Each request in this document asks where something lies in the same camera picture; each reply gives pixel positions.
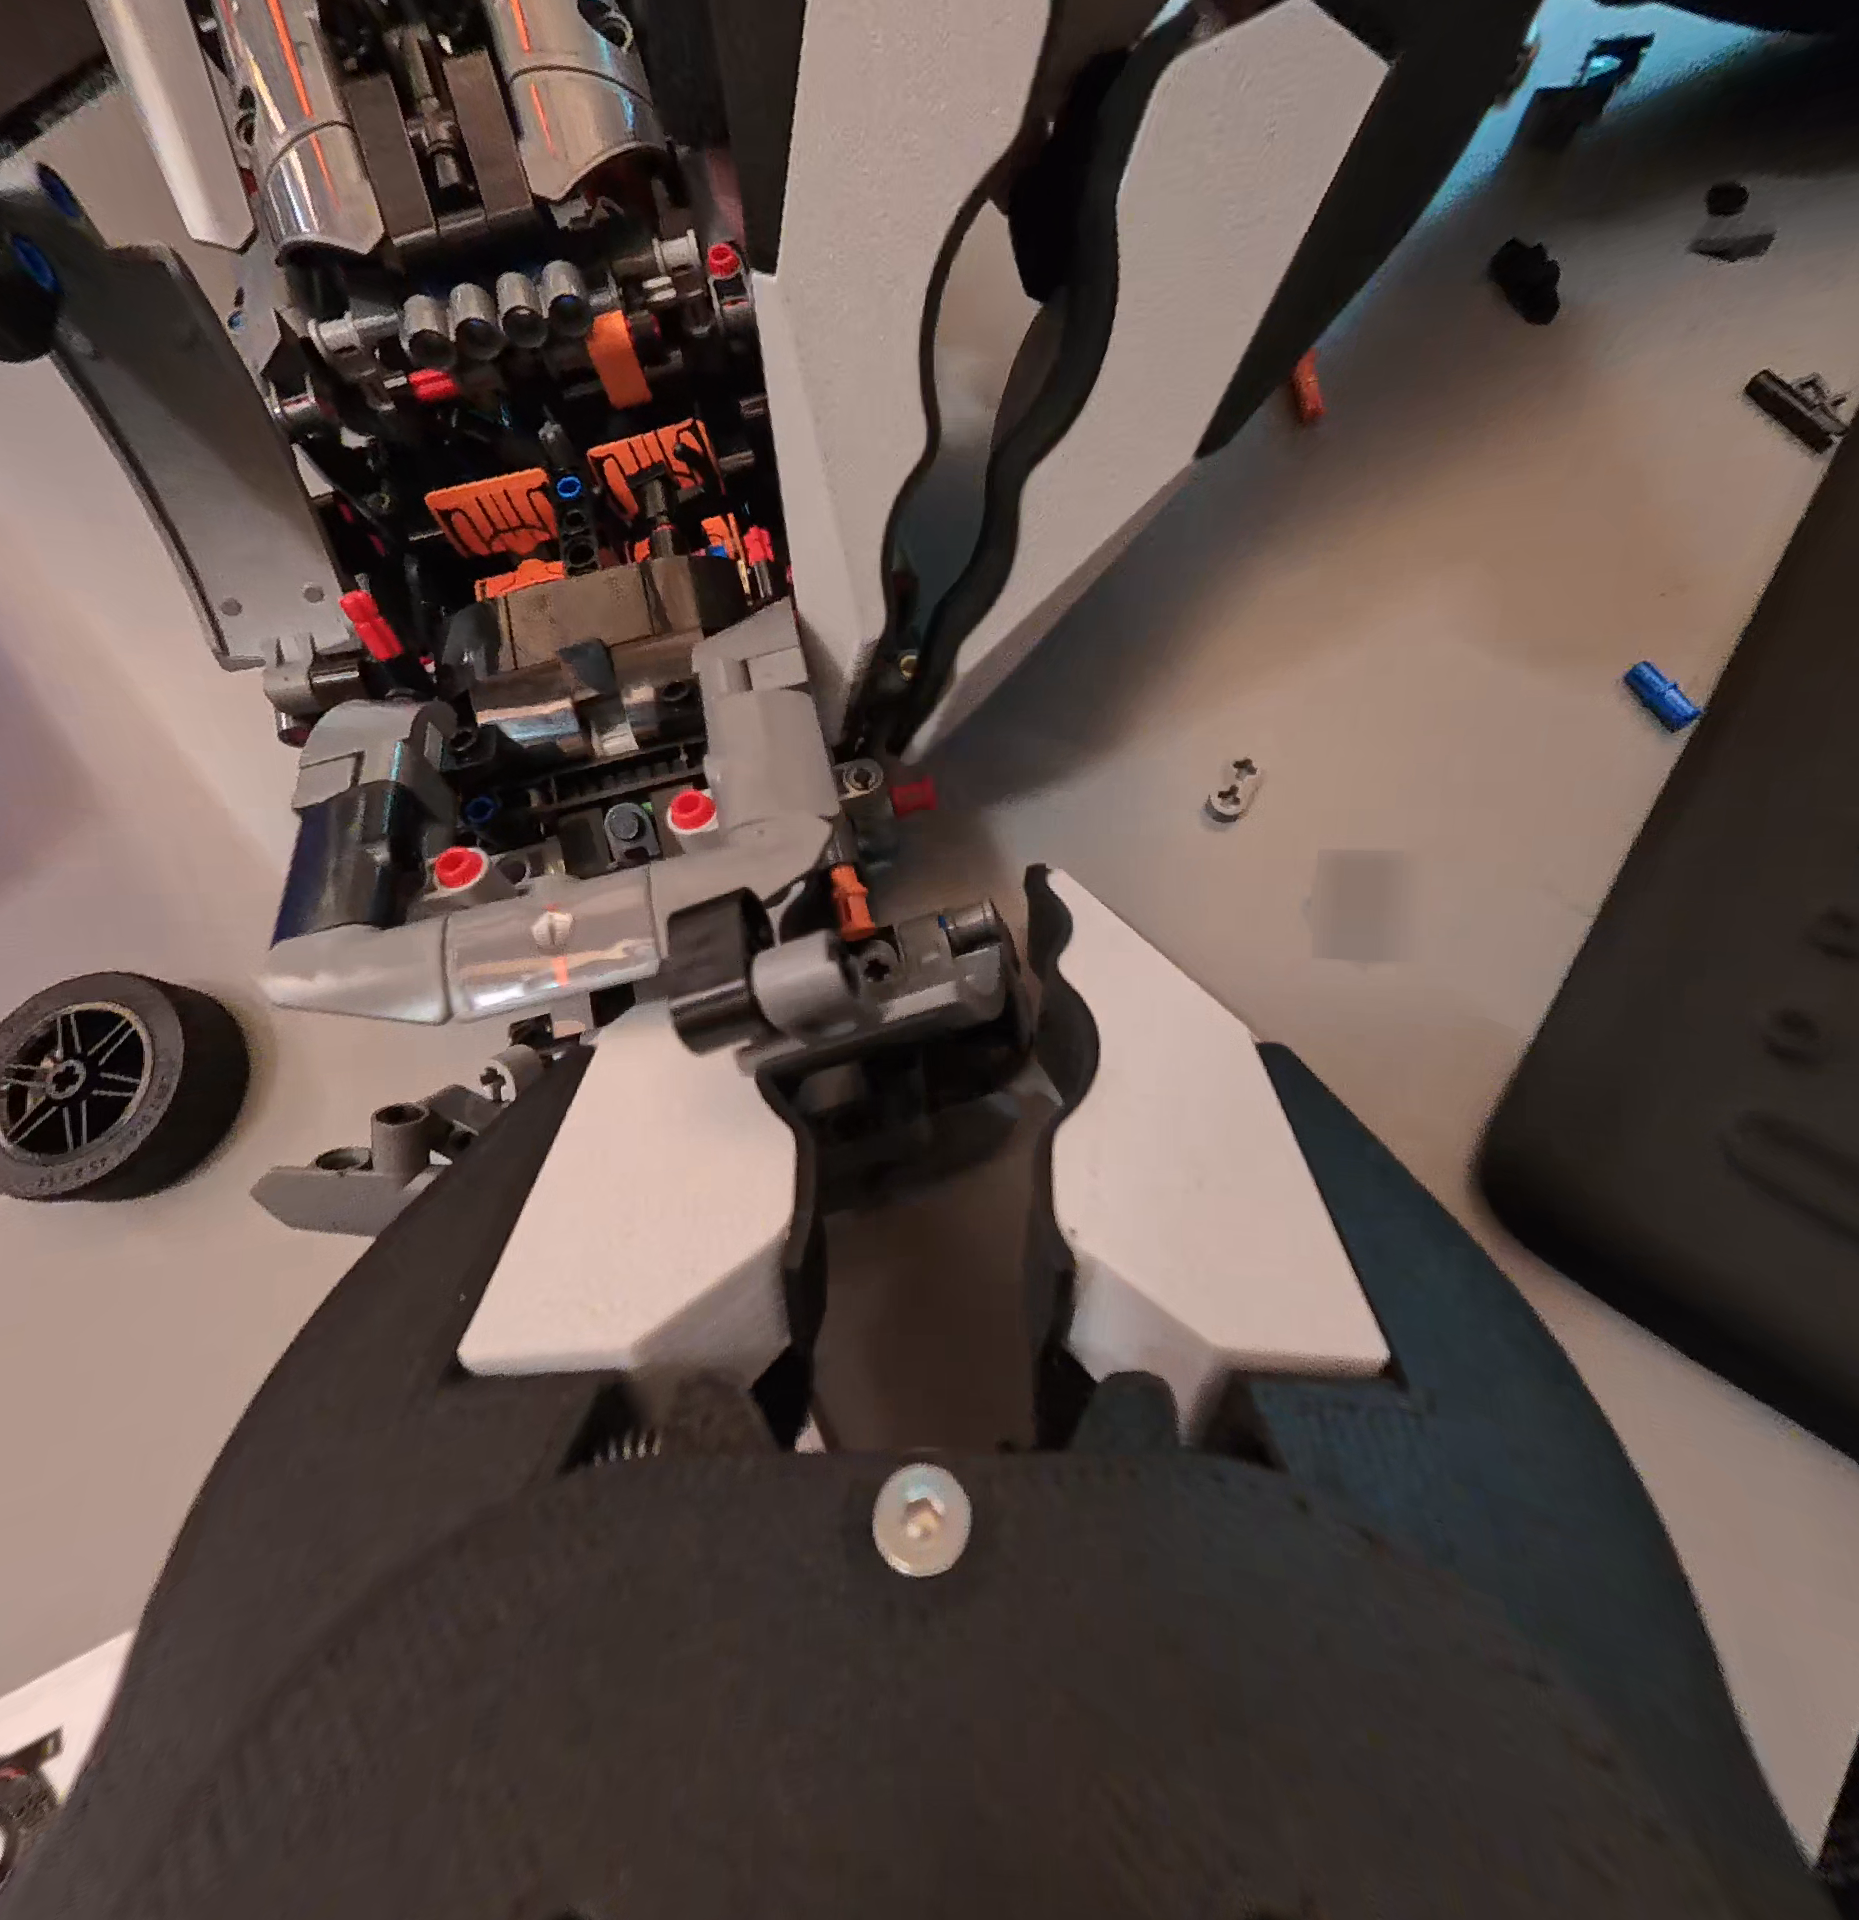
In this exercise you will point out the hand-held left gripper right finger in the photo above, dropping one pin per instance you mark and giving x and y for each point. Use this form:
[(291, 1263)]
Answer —
[(1213, 1199)]

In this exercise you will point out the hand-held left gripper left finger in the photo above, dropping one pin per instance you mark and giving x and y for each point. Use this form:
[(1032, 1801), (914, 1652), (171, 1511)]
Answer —
[(644, 1231)]

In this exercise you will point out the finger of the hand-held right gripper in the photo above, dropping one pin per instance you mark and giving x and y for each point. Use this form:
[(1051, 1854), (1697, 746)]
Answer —
[(1228, 226), (855, 226)]

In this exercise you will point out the orange lego pin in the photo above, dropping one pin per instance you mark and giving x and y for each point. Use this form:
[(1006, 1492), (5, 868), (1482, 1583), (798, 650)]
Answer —
[(1307, 387)]

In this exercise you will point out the black and grey lego piece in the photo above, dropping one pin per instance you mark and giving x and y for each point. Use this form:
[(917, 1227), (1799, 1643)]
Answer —
[(720, 967)]

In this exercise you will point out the grey lego car model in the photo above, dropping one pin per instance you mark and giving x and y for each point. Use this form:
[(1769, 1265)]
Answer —
[(570, 600)]

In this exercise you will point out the red lego pin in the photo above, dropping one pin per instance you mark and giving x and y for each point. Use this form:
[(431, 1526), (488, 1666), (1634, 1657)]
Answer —
[(909, 796)]

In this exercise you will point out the shiny dark lego piece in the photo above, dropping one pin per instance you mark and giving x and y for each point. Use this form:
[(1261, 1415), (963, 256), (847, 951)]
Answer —
[(1525, 282)]

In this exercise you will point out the dark grey lego piece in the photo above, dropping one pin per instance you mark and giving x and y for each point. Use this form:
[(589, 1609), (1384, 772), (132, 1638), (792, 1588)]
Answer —
[(1581, 83)]

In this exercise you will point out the light grey lego connector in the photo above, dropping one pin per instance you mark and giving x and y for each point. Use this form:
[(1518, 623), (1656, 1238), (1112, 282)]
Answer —
[(1238, 790)]

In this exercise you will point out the black lego tire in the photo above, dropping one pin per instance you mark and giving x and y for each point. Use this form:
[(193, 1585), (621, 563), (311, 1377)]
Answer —
[(95, 1090)]

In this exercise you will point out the blue lego pin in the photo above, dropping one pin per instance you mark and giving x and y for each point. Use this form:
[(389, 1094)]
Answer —
[(1660, 695)]

